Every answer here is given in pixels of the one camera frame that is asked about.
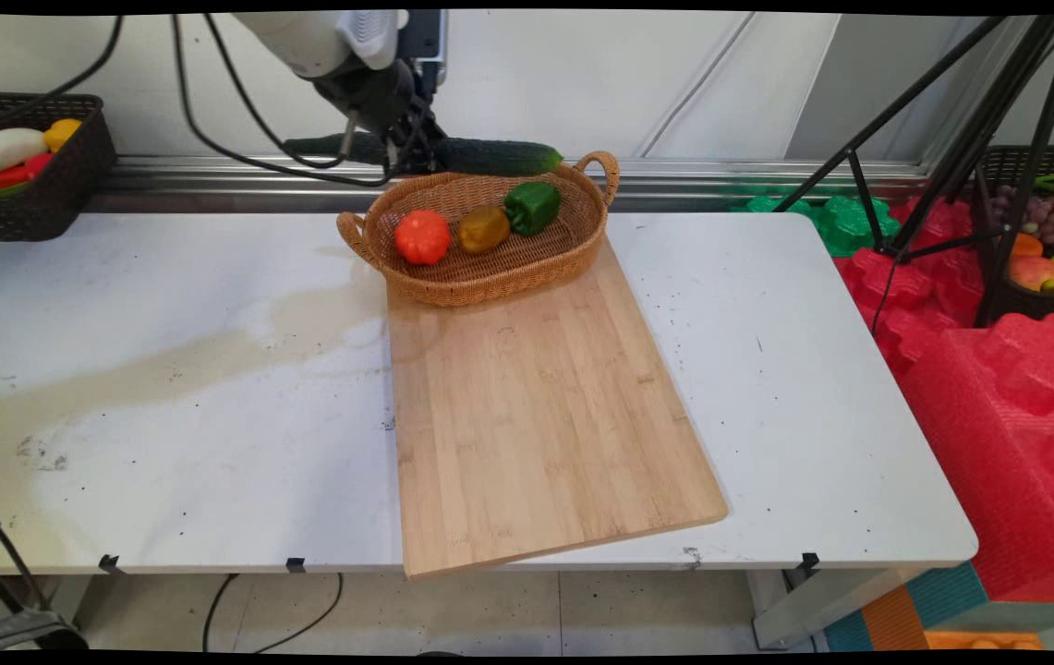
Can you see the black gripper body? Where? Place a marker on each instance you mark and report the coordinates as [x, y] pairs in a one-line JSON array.
[[379, 97]]

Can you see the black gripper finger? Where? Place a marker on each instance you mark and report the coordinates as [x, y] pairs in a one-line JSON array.
[[430, 120], [411, 152]]

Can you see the dark green cucumber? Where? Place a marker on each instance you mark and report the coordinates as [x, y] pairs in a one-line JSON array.
[[499, 157]]

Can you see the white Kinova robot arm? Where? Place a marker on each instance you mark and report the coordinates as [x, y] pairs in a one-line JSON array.
[[305, 37]]

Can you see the yellow-brown toy bell pepper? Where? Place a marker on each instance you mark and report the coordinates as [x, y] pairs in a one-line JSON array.
[[484, 229]]

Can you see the green toy bell pepper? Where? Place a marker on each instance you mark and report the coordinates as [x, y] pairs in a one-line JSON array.
[[533, 205]]

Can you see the bamboo cutting board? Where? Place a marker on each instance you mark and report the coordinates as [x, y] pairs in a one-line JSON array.
[[545, 416]]

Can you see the small yellow toy pepper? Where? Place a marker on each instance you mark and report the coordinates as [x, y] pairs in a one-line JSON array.
[[63, 134]]

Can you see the black plastic vegetable basket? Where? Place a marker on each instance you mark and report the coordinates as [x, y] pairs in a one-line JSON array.
[[55, 203]]

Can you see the white toy eggplant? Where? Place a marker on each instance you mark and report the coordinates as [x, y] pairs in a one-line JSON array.
[[2, 149]]

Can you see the red toy chili pepper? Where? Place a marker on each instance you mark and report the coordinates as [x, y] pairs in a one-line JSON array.
[[5, 175]]

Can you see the black table edge clip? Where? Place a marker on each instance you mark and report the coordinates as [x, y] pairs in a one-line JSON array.
[[296, 563], [809, 560], [108, 562]]

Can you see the green foam mat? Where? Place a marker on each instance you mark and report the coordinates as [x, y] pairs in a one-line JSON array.
[[845, 226]]

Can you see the small red foam mat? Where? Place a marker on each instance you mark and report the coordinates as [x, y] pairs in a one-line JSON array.
[[914, 296]]

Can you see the grey metal table leg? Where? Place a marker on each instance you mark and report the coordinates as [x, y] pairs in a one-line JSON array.
[[822, 605], [74, 600]]

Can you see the black tripod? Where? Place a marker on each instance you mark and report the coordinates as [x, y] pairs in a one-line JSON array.
[[998, 120]]

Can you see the orange toy fruit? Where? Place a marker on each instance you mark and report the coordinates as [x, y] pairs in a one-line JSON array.
[[1025, 246]]

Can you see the black plastic fruit basket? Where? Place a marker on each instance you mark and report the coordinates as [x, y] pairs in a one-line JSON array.
[[1016, 300]]

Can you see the red-yellow toy mango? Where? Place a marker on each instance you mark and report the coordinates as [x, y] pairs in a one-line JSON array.
[[1035, 272]]

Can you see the purple toy grapes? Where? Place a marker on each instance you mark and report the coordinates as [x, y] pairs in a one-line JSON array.
[[1053, 217]]

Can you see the large red foam mat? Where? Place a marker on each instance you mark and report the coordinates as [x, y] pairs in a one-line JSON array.
[[1007, 434]]

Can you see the blue and orange foam mat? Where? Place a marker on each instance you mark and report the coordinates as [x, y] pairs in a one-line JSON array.
[[905, 614]]

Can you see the orange foam piece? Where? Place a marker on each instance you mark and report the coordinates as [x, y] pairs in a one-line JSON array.
[[984, 640]]

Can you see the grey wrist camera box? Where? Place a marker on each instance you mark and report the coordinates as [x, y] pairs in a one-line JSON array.
[[425, 37]]

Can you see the aluminium wall rail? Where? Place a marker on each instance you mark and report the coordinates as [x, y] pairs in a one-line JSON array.
[[674, 180]]

